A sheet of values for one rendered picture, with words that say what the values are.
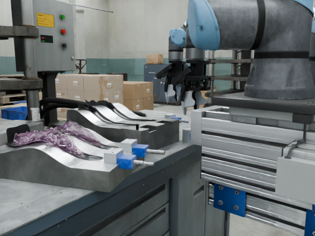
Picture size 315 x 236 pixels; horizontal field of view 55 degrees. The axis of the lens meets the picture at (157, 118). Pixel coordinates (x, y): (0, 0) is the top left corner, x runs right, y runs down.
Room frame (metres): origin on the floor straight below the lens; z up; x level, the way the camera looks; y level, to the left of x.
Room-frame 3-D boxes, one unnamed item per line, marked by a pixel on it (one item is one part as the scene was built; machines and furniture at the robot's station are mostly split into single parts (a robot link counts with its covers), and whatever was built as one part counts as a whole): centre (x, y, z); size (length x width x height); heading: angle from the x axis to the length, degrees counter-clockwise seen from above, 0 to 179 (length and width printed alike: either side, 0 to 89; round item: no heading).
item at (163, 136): (1.23, 0.19, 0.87); 0.50 x 0.26 x 0.14; 56
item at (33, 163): (0.89, 0.32, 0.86); 0.50 x 0.26 x 0.11; 73
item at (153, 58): (8.71, 0.07, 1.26); 0.42 x 0.33 x 0.29; 54
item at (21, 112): (4.62, 2.09, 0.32); 0.60 x 0.41 x 0.22; 60
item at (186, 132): (1.15, -0.16, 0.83); 0.13 x 0.05 x 0.05; 47
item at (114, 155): (0.76, 0.07, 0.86); 0.13 x 0.05 x 0.05; 73
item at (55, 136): (0.89, 0.31, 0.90); 0.26 x 0.18 x 0.08; 73
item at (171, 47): (1.53, -0.10, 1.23); 0.09 x 0.08 x 0.11; 59
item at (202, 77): (1.16, -0.15, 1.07); 0.09 x 0.08 x 0.12; 47
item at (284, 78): (0.69, -0.28, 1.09); 0.15 x 0.15 x 0.10
